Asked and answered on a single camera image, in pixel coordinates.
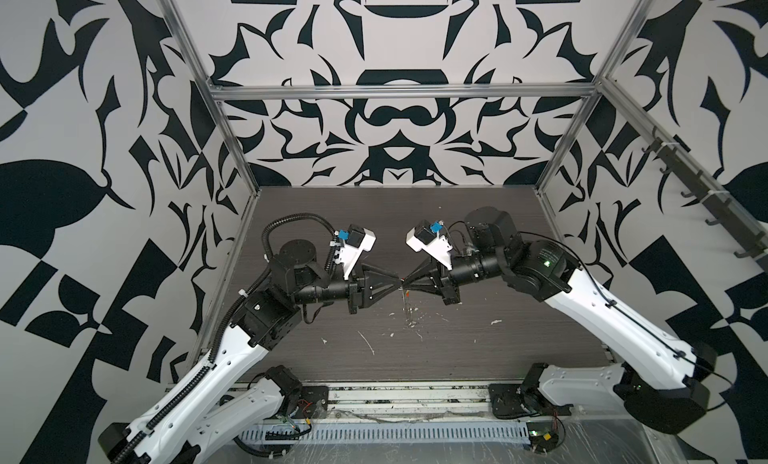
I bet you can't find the red handled wire keyring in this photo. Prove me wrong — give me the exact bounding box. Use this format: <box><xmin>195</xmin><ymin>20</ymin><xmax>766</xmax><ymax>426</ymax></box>
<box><xmin>401</xmin><ymin>289</ymin><xmax>419</xmax><ymax>329</ymax></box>

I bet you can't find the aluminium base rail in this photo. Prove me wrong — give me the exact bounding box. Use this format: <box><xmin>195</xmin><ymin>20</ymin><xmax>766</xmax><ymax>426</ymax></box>
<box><xmin>161</xmin><ymin>379</ymin><xmax>613</xmax><ymax>422</ymax></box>

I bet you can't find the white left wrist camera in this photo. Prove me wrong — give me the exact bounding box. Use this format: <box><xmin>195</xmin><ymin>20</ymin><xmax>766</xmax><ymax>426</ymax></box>
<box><xmin>333</xmin><ymin>224</ymin><xmax>376</xmax><ymax>280</ymax></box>

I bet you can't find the white slotted cable duct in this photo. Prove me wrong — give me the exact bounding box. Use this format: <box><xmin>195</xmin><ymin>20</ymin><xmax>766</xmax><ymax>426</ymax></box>
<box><xmin>240</xmin><ymin>421</ymin><xmax>530</xmax><ymax>446</ymax></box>

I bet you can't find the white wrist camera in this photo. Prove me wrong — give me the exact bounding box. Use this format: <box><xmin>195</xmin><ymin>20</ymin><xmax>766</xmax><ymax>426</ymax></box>
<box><xmin>405</xmin><ymin>220</ymin><xmax>454</xmax><ymax>270</ymax></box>
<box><xmin>333</xmin><ymin>224</ymin><xmax>376</xmax><ymax>280</ymax></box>

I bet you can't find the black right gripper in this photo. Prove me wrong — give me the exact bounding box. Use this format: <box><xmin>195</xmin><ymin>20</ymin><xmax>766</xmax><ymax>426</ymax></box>
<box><xmin>402</xmin><ymin>250</ymin><xmax>510</xmax><ymax>304</ymax></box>

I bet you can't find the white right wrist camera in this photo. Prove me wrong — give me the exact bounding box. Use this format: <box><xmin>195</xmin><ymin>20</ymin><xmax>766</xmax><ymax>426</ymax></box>
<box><xmin>405</xmin><ymin>220</ymin><xmax>454</xmax><ymax>270</ymax></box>

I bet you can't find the black wall hook rack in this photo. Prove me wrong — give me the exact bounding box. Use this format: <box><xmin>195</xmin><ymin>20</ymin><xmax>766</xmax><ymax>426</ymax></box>
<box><xmin>644</xmin><ymin>128</ymin><xmax>767</xmax><ymax>273</ymax></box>

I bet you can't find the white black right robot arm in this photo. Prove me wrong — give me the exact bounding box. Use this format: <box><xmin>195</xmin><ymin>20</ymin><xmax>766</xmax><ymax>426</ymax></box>
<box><xmin>403</xmin><ymin>207</ymin><xmax>717</xmax><ymax>435</ymax></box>

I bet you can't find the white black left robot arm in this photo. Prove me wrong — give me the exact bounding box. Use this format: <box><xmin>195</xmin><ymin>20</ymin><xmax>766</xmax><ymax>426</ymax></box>
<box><xmin>98</xmin><ymin>213</ymin><xmax>400</xmax><ymax>463</ymax></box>

